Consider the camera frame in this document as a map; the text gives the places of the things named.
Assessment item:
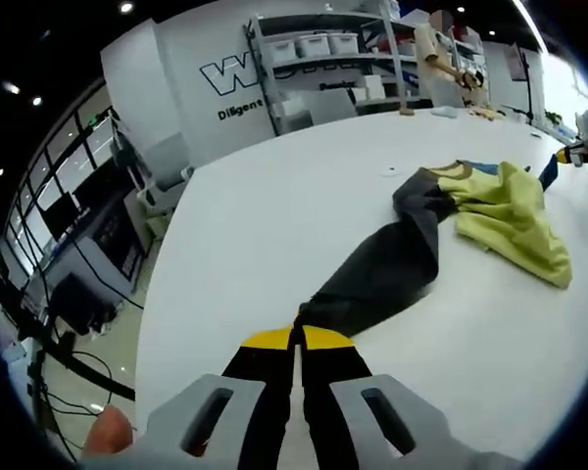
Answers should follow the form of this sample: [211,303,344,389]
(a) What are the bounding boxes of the grey metal shelf rack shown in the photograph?
[246,10,423,139]

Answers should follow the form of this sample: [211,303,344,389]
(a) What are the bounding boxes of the dark wall display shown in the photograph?
[503,42,526,82]

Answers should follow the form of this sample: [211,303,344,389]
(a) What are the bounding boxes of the black monitor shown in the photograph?
[42,192,87,242]

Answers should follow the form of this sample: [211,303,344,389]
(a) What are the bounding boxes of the grey white office chair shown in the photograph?
[143,140,198,198]

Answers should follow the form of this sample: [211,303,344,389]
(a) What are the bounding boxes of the white storage bin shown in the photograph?
[328,30,362,56]
[295,33,331,58]
[268,38,298,61]

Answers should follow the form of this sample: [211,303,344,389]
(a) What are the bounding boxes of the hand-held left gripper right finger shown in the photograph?
[301,326,471,470]

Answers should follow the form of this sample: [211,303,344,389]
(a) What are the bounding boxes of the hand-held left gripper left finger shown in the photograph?
[141,324,298,470]

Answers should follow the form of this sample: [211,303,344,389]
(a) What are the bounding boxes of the white box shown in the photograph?
[362,73,386,102]

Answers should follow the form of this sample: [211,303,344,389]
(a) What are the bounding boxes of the person's left hand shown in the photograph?
[84,407,134,460]

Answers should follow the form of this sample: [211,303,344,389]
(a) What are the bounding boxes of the yellow blue grey garment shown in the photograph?
[297,154,574,340]

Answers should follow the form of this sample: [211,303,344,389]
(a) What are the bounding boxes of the black tripod stand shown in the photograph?
[517,45,546,122]

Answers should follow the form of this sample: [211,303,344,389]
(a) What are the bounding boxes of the black floor cables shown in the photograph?
[38,337,139,410]

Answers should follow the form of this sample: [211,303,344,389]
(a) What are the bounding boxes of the grey desk cabinet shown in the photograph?
[73,195,151,295]

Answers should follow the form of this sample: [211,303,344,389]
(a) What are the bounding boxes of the grey panel chair back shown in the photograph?
[278,90,359,132]

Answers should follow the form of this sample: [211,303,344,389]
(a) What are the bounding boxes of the white shelf rack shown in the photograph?
[448,19,489,99]

